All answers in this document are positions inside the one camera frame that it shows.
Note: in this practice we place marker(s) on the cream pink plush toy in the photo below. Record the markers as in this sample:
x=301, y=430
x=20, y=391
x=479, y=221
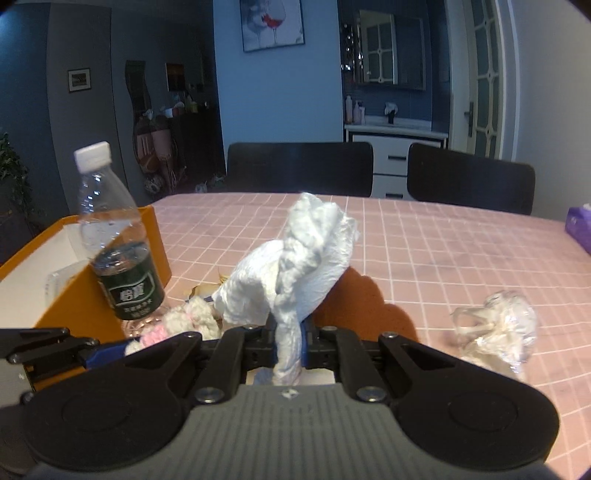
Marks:
x=195, y=315

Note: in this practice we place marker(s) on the crumpled clear plastic bag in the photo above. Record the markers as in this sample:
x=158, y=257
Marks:
x=500, y=335

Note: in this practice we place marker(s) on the green potted plant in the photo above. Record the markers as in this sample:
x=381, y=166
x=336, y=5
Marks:
x=15, y=176

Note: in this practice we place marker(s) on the black chair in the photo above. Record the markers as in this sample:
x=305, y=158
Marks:
x=327, y=168
x=450, y=177

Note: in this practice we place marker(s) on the black chair left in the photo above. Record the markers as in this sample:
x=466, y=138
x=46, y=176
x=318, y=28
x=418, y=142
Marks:
x=327, y=168

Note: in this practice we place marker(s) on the black chair right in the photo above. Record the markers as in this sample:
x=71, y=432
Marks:
x=450, y=177

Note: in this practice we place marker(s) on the small framed wall photo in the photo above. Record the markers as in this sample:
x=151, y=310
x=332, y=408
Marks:
x=79, y=80

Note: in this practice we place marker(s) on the white drawer cabinet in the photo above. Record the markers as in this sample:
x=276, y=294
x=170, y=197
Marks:
x=391, y=147

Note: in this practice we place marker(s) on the purple tissue pack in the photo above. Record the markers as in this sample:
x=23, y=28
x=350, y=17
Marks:
x=578, y=225

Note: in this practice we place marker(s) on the wine glass wall picture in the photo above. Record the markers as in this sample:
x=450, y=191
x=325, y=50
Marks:
x=268, y=24

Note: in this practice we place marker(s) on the wall mirror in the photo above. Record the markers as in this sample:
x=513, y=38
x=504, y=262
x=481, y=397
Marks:
x=391, y=50

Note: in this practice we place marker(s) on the white glass-panel door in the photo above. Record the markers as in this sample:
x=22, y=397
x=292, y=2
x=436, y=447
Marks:
x=484, y=114

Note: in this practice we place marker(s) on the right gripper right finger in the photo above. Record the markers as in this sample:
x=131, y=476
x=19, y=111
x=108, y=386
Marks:
x=317, y=352

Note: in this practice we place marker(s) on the plastic water bottle green label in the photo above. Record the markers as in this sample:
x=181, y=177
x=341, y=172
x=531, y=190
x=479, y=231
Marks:
x=115, y=241

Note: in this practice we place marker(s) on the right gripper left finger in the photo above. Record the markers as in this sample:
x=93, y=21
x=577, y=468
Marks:
x=260, y=345

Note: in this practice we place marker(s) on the orange cardboard box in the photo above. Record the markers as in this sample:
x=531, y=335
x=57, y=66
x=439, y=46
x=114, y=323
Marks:
x=80, y=306

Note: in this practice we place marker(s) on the white cloth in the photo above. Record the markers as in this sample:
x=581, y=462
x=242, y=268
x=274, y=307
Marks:
x=288, y=279

